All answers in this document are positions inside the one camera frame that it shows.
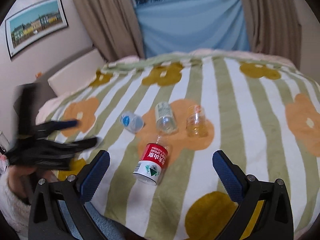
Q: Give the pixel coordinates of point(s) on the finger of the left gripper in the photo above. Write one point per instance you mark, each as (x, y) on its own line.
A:
(72, 147)
(47, 128)

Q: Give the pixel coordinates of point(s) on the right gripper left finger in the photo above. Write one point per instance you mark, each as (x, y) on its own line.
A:
(46, 220)

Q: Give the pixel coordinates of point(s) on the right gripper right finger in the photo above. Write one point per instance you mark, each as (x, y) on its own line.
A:
(275, 220)

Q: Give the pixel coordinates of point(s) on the red label plastic cup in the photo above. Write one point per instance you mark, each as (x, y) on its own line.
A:
(153, 161)

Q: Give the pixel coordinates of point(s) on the green label plastic cup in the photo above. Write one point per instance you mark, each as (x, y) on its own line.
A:
(165, 120)

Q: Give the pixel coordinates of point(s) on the orange print clear cup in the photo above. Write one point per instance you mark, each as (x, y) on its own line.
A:
(196, 122)

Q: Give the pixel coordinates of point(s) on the person's left hand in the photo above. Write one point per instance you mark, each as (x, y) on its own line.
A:
(16, 176)

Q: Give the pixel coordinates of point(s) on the white fluffy left sleeve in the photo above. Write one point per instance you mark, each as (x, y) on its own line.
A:
(15, 212)

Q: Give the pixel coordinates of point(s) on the small orange object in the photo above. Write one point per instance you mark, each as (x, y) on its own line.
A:
(38, 75)

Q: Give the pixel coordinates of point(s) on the white cushion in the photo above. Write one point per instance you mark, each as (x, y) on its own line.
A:
(77, 74)

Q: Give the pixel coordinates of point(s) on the framed houses picture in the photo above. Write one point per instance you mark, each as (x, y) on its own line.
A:
(33, 23)

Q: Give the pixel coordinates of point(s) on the floral striped fleece blanket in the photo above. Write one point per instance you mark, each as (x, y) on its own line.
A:
(262, 114)

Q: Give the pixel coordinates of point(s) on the left beige curtain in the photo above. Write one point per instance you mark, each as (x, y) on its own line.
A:
(112, 26)

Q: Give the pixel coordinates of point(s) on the beige curtain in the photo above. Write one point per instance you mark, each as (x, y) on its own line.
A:
(273, 28)
(112, 26)

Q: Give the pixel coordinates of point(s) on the right beige curtain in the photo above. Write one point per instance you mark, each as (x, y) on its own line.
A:
(273, 28)

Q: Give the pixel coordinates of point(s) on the blue cloth under window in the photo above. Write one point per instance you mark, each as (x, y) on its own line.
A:
(187, 25)

